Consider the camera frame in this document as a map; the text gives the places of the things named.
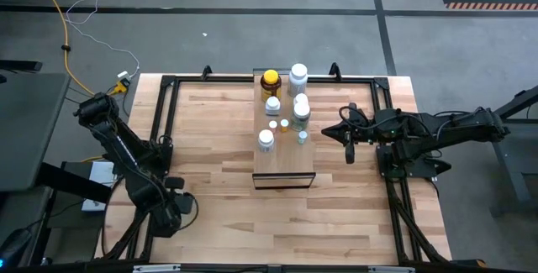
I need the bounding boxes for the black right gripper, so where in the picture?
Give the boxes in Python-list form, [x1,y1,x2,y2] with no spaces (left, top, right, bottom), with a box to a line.
[321,102,405,165]

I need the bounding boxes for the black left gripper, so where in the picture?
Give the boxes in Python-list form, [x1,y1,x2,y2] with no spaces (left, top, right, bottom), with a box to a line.
[150,176,196,239]

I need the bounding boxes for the green bottle white cap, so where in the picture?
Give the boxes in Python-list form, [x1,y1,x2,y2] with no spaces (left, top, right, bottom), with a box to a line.
[291,102,312,133]

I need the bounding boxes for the amber bottle yellow cap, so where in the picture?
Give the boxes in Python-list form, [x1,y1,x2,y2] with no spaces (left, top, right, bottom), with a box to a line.
[260,69,283,103]

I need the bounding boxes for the tall white medicine bottle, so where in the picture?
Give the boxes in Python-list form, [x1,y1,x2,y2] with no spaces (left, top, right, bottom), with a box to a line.
[287,63,309,98]

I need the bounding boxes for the white power box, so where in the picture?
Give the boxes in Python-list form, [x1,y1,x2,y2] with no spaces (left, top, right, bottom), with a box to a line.
[81,160,118,213]

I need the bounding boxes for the black desk beam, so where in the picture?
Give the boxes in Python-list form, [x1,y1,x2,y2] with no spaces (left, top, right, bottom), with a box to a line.
[37,161,113,205]

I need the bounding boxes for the black device blue light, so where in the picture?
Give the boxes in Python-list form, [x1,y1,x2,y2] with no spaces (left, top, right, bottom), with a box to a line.
[0,228,33,270]

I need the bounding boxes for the grey desk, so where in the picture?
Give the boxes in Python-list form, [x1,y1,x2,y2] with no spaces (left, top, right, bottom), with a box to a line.
[0,71,71,192]

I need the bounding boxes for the black table stand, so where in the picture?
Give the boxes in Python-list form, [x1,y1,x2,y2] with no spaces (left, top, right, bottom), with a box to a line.
[489,83,538,218]

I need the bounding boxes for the black flat bar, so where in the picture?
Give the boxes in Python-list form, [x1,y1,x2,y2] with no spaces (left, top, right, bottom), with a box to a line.
[0,60,44,73]

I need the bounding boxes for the silver bracket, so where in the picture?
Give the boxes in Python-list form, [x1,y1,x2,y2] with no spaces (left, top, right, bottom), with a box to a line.
[367,265,416,273]
[132,264,182,273]

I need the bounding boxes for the wooden shelf black metal frame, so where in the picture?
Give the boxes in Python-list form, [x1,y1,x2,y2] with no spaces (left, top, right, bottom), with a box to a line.
[251,68,317,191]

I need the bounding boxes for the black aluminium table frame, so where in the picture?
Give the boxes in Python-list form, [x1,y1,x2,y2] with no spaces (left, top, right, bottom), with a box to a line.
[100,73,451,265]

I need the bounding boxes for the thin white cable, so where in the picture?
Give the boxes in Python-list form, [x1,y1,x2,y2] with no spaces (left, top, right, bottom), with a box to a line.
[65,0,141,79]

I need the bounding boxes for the yellow extension cable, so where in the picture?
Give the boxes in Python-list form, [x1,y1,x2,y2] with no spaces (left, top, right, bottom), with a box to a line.
[29,0,123,97]

